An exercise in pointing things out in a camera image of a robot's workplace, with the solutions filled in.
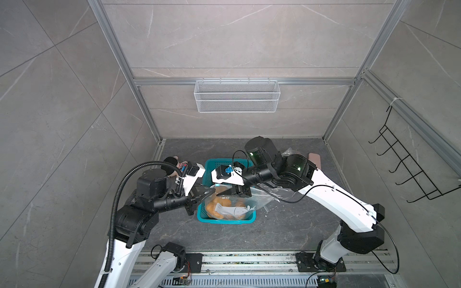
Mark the white wire mesh shelf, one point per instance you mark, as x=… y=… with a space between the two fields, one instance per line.
x=237 y=96

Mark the pink rectangular box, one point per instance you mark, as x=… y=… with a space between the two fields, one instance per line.
x=315 y=159

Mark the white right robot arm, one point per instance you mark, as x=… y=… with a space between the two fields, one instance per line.
x=360 y=230

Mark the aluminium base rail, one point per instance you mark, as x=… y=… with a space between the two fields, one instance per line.
x=282 y=269

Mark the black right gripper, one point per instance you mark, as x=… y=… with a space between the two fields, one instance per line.
x=236 y=192

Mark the clear zipper bag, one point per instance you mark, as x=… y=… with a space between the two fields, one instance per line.
x=230 y=208

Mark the black wire hook rack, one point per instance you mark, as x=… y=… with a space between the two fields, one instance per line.
x=416 y=174

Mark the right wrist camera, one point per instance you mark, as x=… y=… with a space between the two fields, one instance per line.
x=228 y=174

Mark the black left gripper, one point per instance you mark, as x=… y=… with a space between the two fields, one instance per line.
x=198 y=192

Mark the plush doll pink black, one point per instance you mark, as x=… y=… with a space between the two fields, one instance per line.
x=173 y=160

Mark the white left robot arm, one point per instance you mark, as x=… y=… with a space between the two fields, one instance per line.
x=161 y=188

